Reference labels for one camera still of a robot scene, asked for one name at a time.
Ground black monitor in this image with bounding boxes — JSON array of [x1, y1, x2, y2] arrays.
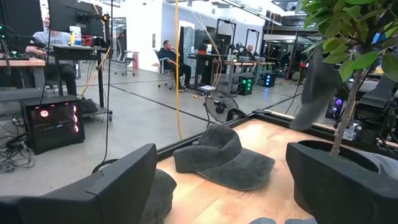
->
[[48, 0, 105, 38], [0, 0, 44, 37]]

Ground computer tower purple light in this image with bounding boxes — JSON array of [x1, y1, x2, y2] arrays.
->
[[325, 96, 346, 121]]

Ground wooden top desk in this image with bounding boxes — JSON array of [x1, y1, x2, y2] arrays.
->
[[0, 57, 47, 91]]

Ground long wooden work table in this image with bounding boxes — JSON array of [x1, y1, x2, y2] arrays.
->
[[213, 58, 276, 94]]

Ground yellow cable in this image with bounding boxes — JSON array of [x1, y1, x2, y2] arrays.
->
[[174, 0, 184, 141]]

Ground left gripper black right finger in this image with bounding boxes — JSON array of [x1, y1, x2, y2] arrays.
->
[[285, 142, 398, 224]]

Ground black standing desk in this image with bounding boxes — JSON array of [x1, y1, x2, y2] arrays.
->
[[51, 45, 113, 122]]

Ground black computer tower pink lights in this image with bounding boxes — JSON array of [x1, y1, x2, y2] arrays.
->
[[20, 95, 85, 156]]

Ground dark charcoal cap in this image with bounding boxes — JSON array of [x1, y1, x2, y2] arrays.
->
[[139, 169, 177, 224], [173, 124, 276, 191], [289, 46, 343, 131]]

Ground tangle of black floor cables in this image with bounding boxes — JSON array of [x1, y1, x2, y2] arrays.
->
[[0, 118, 37, 174]]

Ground computer tower blue lights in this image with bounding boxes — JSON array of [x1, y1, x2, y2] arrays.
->
[[263, 73, 277, 88]]

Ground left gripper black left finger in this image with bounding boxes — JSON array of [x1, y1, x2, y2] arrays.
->
[[0, 142, 158, 224]]

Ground grey office chair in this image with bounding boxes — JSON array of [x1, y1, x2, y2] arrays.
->
[[154, 51, 177, 91], [113, 40, 140, 77]]

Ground black floor fan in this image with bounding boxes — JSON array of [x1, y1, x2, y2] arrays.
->
[[203, 90, 240, 129]]

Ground computer tower green lights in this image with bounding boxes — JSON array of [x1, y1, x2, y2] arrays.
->
[[238, 76, 255, 96]]

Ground small tree in black pot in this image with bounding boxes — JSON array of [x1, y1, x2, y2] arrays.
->
[[297, 0, 398, 175]]

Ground white container on desk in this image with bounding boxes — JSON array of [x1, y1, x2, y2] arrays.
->
[[68, 26, 82, 47]]

